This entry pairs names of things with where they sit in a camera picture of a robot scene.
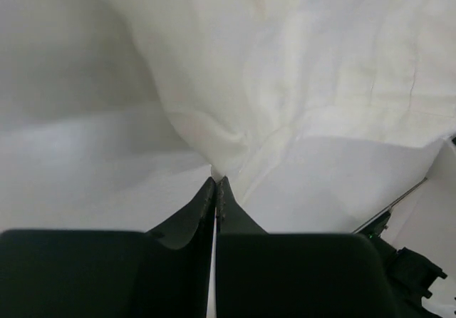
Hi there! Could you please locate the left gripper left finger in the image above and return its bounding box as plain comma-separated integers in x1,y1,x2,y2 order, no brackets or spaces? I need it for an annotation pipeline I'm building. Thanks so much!
1,179,216,317

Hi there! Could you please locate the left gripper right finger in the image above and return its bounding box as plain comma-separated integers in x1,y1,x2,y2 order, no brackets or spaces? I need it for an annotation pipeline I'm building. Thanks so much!
215,178,395,317

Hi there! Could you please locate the white fabric skirt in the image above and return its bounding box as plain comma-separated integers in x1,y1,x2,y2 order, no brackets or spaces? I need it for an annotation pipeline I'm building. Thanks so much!
60,0,456,205

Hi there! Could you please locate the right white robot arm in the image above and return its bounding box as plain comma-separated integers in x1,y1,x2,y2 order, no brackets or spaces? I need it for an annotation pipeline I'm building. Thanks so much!
357,210,455,317

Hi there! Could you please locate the aluminium table edge rail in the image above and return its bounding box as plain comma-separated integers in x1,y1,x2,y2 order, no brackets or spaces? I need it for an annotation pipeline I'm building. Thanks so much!
353,177,428,237

